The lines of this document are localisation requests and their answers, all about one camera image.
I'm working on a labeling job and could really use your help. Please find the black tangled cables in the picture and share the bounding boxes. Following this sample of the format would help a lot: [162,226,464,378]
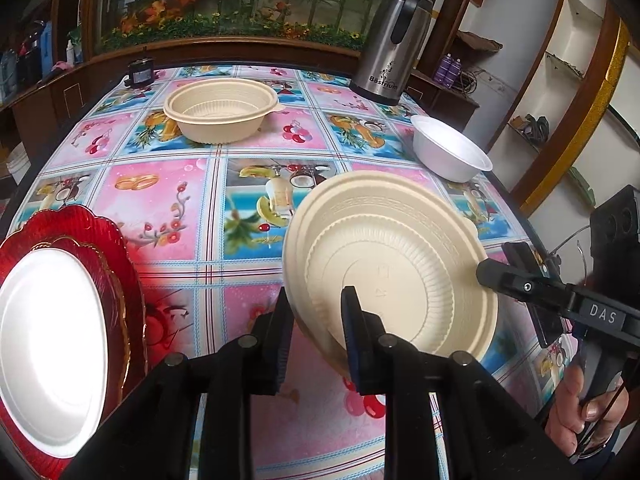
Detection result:
[460,70,488,96]

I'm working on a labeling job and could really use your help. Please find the red gold-rimmed plate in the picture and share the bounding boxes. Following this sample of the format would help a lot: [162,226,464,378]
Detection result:
[0,234,128,411]

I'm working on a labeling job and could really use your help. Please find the white foam bowl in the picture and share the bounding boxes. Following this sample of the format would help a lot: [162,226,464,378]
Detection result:
[411,114,493,183]

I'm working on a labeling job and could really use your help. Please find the blue plastic jug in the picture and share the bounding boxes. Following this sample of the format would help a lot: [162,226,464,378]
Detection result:
[39,22,55,76]

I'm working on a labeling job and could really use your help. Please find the red scalloped plate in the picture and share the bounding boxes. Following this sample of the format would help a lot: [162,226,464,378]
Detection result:
[0,204,147,466]

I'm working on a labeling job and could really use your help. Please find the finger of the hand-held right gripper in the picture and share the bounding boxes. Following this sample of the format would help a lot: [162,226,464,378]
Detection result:
[475,256,577,319]

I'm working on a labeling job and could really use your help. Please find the stainless steel thermos jug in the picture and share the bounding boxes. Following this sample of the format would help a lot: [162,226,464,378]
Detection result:
[349,0,435,107]

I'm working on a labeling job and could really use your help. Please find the beige ribbed plastic plate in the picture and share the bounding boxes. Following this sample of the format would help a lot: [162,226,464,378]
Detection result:
[282,170,500,376]

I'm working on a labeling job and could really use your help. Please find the white plastic bucket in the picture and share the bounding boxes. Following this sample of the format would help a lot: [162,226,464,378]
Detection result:
[4,142,33,186]

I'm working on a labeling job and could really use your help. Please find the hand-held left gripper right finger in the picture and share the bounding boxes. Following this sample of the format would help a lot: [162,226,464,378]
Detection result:
[340,285,586,480]

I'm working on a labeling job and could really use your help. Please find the dark tools on shelf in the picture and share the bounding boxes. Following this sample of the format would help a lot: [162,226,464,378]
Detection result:
[510,115,551,141]

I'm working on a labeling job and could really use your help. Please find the person's right hand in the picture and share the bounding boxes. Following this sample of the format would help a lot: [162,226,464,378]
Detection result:
[545,362,626,453]

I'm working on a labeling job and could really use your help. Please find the artificial flower display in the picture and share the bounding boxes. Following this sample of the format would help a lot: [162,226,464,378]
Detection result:
[97,0,441,53]

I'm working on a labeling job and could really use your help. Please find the printed fruit tablecloth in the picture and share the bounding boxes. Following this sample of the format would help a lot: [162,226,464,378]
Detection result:
[0,62,576,480]

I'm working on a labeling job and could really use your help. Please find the small black device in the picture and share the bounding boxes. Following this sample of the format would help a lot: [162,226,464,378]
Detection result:
[125,58,153,88]

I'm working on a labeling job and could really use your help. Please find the white foam plate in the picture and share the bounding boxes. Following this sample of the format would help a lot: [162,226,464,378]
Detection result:
[0,247,112,459]

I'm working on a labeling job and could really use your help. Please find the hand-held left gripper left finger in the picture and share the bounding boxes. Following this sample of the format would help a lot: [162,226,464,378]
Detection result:
[60,287,296,480]

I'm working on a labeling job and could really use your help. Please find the beige plastic bowl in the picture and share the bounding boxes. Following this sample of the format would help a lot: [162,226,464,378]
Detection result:
[163,78,286,144]

